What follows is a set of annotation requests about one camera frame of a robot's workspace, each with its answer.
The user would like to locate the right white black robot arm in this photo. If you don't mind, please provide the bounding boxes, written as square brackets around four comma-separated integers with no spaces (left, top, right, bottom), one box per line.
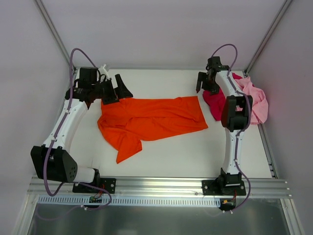
[196,56,253,196]

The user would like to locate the light pink t shirt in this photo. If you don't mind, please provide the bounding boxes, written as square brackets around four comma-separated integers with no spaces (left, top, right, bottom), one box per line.
[235,77,268,125]

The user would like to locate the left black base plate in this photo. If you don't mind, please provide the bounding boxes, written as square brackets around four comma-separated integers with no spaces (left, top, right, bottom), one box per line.
[72,178,116,194]

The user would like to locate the magenta t shirt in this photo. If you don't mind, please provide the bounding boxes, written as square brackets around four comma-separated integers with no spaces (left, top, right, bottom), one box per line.
[201,72,244,121]

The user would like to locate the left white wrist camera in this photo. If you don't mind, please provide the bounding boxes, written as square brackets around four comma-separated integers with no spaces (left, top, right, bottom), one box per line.
[98,64,109,76]

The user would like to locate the aluminium frame post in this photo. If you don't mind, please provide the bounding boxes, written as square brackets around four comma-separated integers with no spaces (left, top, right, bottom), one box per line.
[33,0,70,66]
[244,0,293,75]

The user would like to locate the aluminium mounting rail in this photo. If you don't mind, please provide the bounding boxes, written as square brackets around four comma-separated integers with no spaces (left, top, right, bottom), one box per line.
[26,175,293,199]

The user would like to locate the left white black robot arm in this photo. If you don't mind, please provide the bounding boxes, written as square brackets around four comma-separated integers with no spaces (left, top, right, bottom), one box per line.
[30,67,133,192]

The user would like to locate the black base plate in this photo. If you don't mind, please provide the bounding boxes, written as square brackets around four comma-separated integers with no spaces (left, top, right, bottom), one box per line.
[201,179,246,196]
[72,178,116,194]

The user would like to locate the white slotted cable duct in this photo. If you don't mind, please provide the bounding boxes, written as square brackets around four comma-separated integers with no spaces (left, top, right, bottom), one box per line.
[37,195,221,208]

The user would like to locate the orange t shirt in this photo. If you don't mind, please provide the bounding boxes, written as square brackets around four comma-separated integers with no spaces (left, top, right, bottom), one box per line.
[97,96,208,164]

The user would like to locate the right aluminium frame post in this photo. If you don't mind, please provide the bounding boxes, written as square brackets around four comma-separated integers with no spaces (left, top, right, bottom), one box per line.
[244,0,293,75]

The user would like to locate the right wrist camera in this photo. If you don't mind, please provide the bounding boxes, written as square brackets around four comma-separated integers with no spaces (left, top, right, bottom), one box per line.
[206,56,222,71]

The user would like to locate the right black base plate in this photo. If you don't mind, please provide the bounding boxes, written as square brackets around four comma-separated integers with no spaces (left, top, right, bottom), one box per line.
[201,179,246,196]

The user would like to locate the left aluminium frame post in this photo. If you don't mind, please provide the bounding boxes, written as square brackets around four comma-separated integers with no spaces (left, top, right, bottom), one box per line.
[33,0,70,66]

